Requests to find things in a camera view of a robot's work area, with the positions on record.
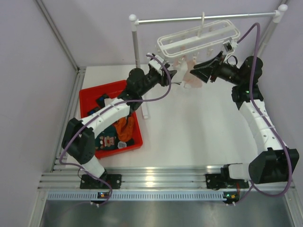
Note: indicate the white plastic clip hanger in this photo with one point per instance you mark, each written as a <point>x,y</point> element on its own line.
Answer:
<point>205,39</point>

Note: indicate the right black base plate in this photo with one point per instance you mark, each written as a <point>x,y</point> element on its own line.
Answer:
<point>217,181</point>

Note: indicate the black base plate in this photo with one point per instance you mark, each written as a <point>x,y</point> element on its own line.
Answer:
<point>114,180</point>
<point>217,181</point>

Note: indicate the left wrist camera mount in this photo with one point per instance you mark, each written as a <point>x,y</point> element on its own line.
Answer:
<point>156,63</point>

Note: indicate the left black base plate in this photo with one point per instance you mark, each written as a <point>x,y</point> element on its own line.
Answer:
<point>114,180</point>

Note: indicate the perforated cable duct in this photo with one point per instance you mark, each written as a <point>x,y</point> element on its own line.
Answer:
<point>143,196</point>

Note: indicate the white sock with stripes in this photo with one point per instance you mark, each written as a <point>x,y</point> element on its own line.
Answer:
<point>181,71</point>

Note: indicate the dark green reindeer sock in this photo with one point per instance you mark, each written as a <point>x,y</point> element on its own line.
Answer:
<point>106,139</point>

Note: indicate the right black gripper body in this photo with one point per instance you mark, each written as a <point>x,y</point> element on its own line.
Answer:
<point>220,69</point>

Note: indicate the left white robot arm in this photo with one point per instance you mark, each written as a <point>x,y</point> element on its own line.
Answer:
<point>79,137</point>

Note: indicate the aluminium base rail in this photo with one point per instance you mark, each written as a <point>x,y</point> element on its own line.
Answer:
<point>135,178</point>

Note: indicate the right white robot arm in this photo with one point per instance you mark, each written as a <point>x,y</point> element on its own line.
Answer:
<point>274,161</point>

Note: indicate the pink sock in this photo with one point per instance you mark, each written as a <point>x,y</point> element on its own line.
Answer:
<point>189,80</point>

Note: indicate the red plastic tray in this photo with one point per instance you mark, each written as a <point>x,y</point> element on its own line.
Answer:
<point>88,98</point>

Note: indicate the orange sock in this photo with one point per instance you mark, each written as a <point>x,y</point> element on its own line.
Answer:
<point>124,128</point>

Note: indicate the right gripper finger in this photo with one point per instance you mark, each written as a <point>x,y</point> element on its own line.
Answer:
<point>210,64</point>
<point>202,74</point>

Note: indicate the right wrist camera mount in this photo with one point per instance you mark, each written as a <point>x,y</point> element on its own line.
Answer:
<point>230,45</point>

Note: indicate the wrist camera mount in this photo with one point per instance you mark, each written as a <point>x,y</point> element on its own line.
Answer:
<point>230,45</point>
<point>156,63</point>

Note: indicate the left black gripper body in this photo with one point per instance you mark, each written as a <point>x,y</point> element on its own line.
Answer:
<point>163,81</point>

